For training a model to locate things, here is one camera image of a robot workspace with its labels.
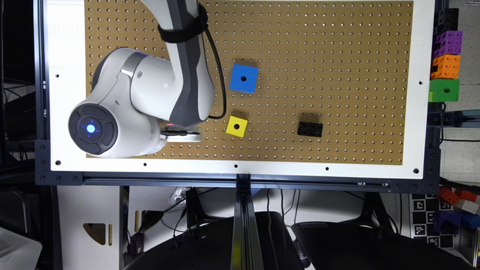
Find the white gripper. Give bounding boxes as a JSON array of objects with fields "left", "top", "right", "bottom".
[{"left": 161, "top": 126, "right": 203, "bottom": 143}]

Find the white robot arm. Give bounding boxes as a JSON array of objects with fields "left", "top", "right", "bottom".
[{"left": 68, "top": 1, "right": 215, "bottom": 158}]

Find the yellow cube block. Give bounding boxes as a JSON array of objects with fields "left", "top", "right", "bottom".
[{"left": 226, "top": 115, "right": 248, "bottom": 137}]

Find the blue cube block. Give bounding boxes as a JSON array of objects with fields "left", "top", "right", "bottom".
[{"left": 229, "top": 64, "right": 259, "bottom": 94}]

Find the black building block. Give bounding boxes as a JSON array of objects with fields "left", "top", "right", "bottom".
[{"left": 297, "top": 121, "right": 323, "bottom": 137}]

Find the green cube block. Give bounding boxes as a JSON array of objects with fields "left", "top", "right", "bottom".
[{"left": 429, "top": 79, "right": 460, "bottom": 103}]

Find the orange building block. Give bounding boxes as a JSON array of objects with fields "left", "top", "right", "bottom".
[{"left": 430, "top": 54, "right": 461, "bottom": 80}]

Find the purple building block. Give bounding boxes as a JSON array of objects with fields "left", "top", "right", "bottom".
[{"left": 432, "top": 31, "right": 463, "bottom": 58}]

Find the black chair left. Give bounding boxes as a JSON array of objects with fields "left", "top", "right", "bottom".
[{"left": 126, "top": 211, "right": 303, "bottom": 270}]

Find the black chair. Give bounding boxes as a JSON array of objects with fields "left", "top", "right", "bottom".
[
  {"left": 126, "top": 211, "right": 303, "bottom": 270},
  {"left": 292, "top": 222, "right": 476, "bottom": 270}
]

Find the white cabinet panel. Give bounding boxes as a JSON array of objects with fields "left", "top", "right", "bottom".
[{"left": 57, "top": 186, "right": 124, "bottom": 270}]

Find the brown pegboard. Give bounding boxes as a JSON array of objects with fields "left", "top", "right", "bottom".
[{"left": 83, "top": 0, "right": 415, "bottom": 166}]

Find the black chair right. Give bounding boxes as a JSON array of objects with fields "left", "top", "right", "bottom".
[{"left": 292, "top": 222, "right": 476, "bottom": 270}]

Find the fiducial marker board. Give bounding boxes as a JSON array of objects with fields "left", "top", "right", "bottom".
[{"left": 409, "top": 194, "right": 454, "bottom": 248}]

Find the pile of coloured blocks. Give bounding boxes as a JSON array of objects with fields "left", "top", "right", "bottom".
[{"left": 433, "top": 187, "right": 479, "bottom": 235}]

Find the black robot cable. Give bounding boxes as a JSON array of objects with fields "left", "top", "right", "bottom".
[{"left": 160, "top": 22, "right": 228, "bottom": 137}]

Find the dark aluminium table frame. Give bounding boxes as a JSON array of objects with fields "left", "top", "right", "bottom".
[{"left": 33, "top": 1, "right": 440, "bottom": 247}]

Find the black block on rail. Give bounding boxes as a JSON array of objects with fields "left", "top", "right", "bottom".
[{"left": 433, "top": 8, "right": 459, "bottom": 35}]

